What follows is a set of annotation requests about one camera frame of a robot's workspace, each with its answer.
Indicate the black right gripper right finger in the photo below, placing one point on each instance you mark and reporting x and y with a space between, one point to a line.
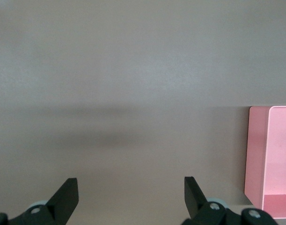
196 204

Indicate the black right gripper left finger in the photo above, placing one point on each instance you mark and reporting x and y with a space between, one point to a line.
60 201

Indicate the pink plastic bin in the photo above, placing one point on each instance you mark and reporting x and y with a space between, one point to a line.
257 152

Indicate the brown table mat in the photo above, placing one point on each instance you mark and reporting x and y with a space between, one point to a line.
133 70

